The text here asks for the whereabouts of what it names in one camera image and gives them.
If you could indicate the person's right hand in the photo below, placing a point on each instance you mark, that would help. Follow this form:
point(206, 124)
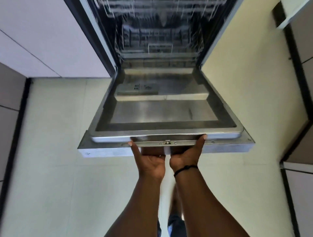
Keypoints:
point(185, 160)

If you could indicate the person's left hand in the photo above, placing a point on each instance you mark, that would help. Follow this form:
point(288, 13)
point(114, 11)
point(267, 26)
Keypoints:
point(151, 166)

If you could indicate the silver dishwasher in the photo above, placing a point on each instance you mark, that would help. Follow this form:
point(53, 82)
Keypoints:
point(163, 112)

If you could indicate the grey cutlery basket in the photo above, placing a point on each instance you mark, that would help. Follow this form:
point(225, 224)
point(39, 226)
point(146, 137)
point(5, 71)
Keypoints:
point(156, 36)

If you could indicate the person's left forearm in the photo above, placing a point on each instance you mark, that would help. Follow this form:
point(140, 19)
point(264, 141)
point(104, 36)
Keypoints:
point(137, 210)

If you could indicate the person's right forearm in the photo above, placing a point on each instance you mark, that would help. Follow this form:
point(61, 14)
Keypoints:
point(203, 207)

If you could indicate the person's right foot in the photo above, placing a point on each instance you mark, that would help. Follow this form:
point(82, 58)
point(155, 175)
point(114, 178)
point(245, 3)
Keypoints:
point(174, 197)

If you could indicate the person's blue trousers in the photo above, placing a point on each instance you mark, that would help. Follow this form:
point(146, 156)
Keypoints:
point(174, 224)

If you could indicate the black wristband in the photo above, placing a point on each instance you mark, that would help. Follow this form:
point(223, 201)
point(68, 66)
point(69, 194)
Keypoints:
point(185, 168)

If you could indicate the grey detergent dispenser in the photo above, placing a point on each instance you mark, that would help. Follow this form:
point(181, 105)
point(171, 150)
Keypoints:
point(137, 89)

